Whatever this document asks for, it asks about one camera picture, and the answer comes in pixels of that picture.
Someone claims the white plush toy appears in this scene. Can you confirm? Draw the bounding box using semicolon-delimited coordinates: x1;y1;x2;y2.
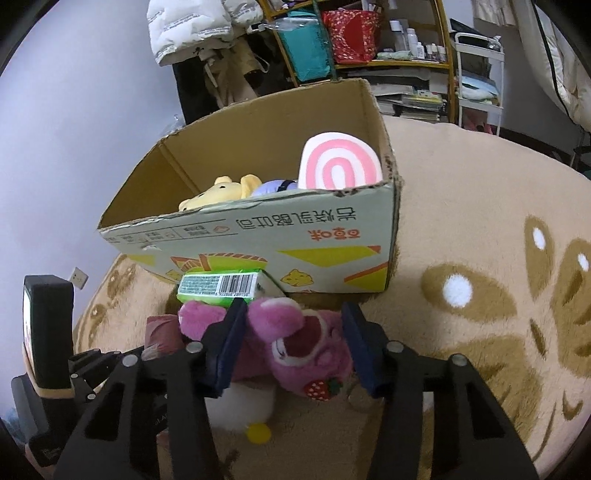
205;382;276;433

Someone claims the green barcode packet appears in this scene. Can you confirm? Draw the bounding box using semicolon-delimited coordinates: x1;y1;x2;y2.
176;269;284;308

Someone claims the pink strawberry bear plush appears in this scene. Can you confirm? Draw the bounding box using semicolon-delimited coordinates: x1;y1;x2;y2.
178;297;353;401

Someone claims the white pink swirl plush pillow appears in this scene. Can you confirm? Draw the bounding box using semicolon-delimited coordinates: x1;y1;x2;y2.
297;132;384;190

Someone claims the yellow ball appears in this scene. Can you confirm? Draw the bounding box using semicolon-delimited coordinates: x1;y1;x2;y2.
245;423;273;445

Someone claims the beige patterned carpet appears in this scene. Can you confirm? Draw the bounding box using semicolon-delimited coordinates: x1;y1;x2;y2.
74;117;590;479

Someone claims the brown cardboard box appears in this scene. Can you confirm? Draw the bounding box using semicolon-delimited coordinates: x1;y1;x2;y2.
98;79;400;293

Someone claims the yellow bear plush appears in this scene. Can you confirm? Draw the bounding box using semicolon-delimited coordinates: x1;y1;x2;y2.
178;174;263;212

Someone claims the purple plush toy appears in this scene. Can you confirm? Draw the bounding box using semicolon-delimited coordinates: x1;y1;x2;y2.
252;179;297;197

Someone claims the pile of books right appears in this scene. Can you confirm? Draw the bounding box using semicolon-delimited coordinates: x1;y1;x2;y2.
366;68;451;123

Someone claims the cream folded mattress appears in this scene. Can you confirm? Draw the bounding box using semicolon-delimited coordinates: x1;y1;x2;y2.
513;1;590;132

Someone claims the beige hanging coat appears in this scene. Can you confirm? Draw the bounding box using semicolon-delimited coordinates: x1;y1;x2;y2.
204;38;270;108

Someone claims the white rolling cart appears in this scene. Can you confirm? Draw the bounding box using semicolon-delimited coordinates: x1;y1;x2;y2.
452;31;505;136

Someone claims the wooden bookshelf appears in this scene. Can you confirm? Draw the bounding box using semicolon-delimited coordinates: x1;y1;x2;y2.
260;1;458;123

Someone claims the red gift bag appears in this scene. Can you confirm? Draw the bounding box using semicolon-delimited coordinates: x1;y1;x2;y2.
322;9;381;65

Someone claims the white puffer jacket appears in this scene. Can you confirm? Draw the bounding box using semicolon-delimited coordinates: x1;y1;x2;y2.
146;0;263;66

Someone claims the teal gift bag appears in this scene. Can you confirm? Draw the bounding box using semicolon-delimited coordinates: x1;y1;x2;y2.
279;11;331;82

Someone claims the wall socket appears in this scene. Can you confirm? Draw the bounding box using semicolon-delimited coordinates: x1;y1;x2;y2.
69;267;88;290

